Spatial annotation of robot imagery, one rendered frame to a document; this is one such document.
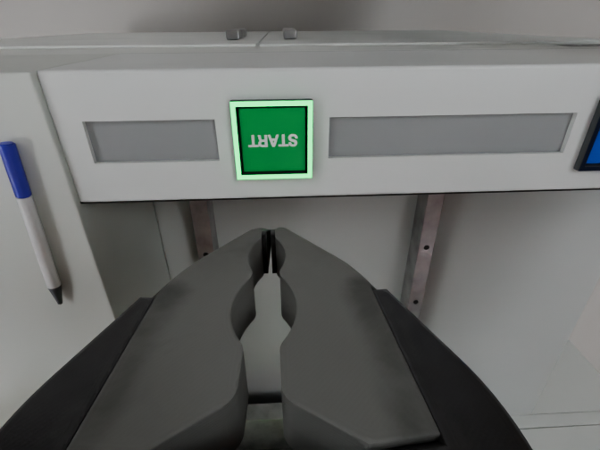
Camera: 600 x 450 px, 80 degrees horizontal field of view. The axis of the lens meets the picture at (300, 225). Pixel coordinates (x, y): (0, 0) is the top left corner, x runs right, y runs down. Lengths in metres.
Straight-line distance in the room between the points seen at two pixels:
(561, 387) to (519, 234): 0.47
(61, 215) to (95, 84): 0.10
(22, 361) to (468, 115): 0.45
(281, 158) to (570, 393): 0.82
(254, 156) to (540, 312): 0.53
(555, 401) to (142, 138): 0.86
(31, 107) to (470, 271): 0.51
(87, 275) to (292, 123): 0.21
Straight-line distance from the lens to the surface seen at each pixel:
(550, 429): 0.88
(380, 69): 0.27
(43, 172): 0.32
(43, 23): 1.39
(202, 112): 0.27
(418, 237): 0.47
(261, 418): 0.63
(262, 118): 0.26
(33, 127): 0.31
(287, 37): 0.60
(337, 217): 0.46
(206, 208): 0.42
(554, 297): 0.67
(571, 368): 1.02
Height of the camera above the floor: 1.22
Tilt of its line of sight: 60 degrees down
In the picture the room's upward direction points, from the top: 174 degrees clockwise
